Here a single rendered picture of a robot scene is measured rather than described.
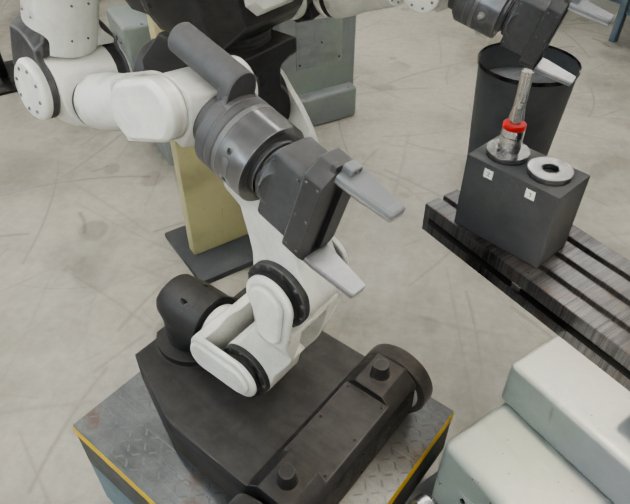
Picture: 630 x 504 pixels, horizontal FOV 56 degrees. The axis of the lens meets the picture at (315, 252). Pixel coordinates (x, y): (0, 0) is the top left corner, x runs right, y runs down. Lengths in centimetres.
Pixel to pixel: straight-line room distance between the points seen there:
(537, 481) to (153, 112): 97
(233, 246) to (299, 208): 220
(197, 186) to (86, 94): 176
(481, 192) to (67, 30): 88
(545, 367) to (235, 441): 70
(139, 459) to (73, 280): 129
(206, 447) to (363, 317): 117
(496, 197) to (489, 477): 56
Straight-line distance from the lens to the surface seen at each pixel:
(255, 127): 56
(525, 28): 99
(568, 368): 129
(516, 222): 132
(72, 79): 83
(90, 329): 256
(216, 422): 148
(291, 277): 106
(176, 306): 151
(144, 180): 331
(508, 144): 131
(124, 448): 170
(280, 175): 55
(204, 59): 60
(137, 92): 63
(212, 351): 141
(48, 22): 81
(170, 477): 163
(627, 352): 126
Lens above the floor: 180
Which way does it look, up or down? 41 degrees down
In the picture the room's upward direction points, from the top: straight up
